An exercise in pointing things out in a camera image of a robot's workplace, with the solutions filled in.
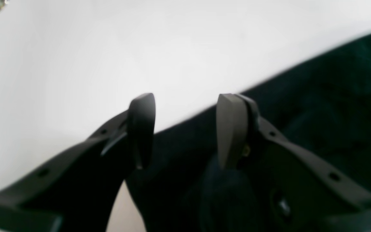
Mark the black T-shirt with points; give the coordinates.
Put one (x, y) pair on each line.
(322, 105)

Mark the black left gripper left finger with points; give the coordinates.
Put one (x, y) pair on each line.
(75, 190)

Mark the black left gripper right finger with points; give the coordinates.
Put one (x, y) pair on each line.
(297, 190)

